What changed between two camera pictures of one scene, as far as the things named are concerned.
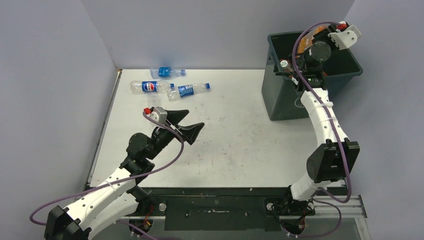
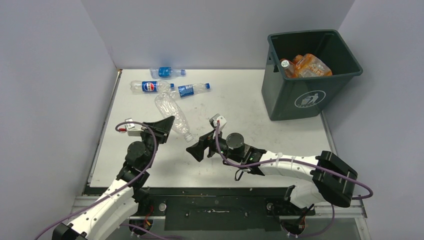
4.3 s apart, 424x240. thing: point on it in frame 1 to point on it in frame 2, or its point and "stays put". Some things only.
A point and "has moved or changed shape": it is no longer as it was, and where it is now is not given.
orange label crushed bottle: [306, 41] has moved or changed shape
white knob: [162, 207] stays put
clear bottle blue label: [165, 72] stays put
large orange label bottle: [286, 64] stays put
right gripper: [324, 34] to [198, 150]
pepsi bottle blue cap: [139, 86] stays put
